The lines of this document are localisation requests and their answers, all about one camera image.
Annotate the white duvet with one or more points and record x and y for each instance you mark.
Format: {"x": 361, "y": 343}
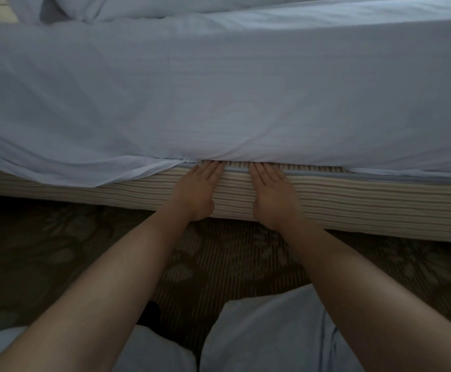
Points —
{"x": 171, "y": 5}

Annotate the person's left hand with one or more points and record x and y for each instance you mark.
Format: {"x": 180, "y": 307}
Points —
{"x": 196, "y": 193}

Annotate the person's right hand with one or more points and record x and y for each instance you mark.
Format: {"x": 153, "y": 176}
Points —
{"x": 276, "y": 199}

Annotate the white bed sheet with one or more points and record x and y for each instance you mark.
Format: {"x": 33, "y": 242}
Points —
{"x": 248, "y": 89}

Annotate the person's left forearm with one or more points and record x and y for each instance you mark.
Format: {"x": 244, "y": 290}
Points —
{"x": 93, "y": 298}

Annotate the person's right forearm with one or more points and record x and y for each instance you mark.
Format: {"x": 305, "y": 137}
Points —
{"x": 388, "y": 306}

